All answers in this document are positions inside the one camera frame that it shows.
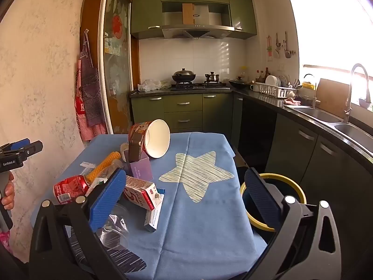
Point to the blue star-print tablecloth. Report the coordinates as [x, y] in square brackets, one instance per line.
[204, 224]

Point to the white mug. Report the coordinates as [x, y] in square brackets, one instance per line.
[254, 88]

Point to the tall steel faucet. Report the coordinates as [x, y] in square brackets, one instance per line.
[351, 87]

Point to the gas stove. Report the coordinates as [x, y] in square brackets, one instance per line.
[201, 87]

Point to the yellow corn cob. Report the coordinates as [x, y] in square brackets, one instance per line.
[105, 163]

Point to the printed glass sliding door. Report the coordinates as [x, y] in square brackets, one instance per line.
[116, 64]

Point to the purple cardboard box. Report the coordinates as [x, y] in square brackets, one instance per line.
[141, 170]

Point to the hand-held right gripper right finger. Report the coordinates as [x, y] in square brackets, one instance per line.
[262, 201]

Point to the stack of white plates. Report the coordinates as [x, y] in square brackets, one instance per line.
[272, 81]

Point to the hanging metal ladle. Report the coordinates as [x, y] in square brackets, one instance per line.
[278, 45]

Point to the white dish rack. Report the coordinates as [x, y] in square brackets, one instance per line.
[274, 92]

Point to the printed paper noodle bowl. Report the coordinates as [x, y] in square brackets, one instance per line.
[158, 140]

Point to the person's left hand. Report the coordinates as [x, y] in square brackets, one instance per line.
[9, 195]

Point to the crumpled clear plastic bags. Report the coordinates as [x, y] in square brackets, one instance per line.
[151, 85]

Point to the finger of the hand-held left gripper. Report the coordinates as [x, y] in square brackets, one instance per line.
[20, 143]
[33, 148]

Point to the small steel faucet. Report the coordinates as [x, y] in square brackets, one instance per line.
[314, 99]

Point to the pink dish cloth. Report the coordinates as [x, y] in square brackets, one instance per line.
[292, 101]

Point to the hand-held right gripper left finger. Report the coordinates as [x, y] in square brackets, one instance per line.
[107, 198]

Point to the black pan with lid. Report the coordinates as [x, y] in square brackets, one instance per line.
[239, 83]

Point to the red checked apron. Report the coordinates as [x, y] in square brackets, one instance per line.
[84, 122]

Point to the hanging metal spatula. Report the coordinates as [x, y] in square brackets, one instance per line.
[287, 52]

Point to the black trash bin yellow rim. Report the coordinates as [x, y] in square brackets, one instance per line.
[279, 176]

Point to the green upper kitchen cabinets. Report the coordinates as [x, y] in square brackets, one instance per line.
[145, 14]

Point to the purple checked apron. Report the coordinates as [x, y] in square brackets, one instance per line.
[91, 93]

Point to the steel double sink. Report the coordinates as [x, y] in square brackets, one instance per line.
[317, 115]

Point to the green kitchen base cabinets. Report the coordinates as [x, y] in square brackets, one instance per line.
[215, 110]

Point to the wooden cutting board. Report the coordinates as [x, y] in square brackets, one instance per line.
[332, 99]

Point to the black kitchen countertop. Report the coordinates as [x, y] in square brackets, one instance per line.
[262, 97]

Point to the white and red milk carton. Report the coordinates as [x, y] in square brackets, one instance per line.
[140, 192]

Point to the small white cardboard box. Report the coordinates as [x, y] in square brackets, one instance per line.
[153, 218]

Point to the red soda can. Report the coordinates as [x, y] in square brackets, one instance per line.
[68, 189]

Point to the steel range hood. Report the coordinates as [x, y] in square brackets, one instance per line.
[198, 32]

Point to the clear plastic cup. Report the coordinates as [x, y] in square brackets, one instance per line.
[116, 227]

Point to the dark sauce bottle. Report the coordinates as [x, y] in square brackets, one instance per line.
[267, 75]

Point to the black wok with lid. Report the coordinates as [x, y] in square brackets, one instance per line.
[183, 76]

